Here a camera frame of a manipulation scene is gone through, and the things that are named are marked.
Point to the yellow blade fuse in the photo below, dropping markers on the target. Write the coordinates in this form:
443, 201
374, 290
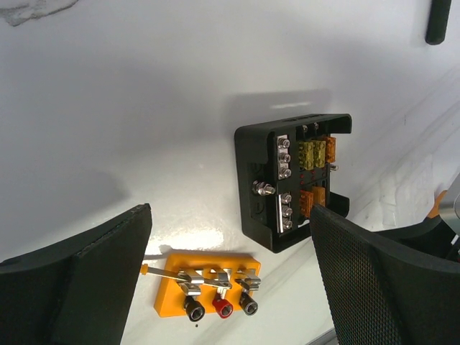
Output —
319, 153
306, 155

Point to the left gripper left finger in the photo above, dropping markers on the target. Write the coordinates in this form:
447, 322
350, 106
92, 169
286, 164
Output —
78, 290

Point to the orange blade fuse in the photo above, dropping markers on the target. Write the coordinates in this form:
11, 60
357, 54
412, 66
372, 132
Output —
306, 203
319, 195
330, 153

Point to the orange terminal block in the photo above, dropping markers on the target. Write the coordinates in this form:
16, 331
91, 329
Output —
194, 285

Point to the claw hammer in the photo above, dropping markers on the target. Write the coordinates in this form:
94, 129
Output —
437, 22

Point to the black fuse box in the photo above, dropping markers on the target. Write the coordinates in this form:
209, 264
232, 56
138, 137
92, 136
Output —
270, 178

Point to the orange handled screwdriver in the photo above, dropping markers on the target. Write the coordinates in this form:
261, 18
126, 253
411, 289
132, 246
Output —
434, 212

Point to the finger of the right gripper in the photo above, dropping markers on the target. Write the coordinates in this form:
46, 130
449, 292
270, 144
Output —
431, 236

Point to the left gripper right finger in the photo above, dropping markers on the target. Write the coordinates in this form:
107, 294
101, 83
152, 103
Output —
383, 292

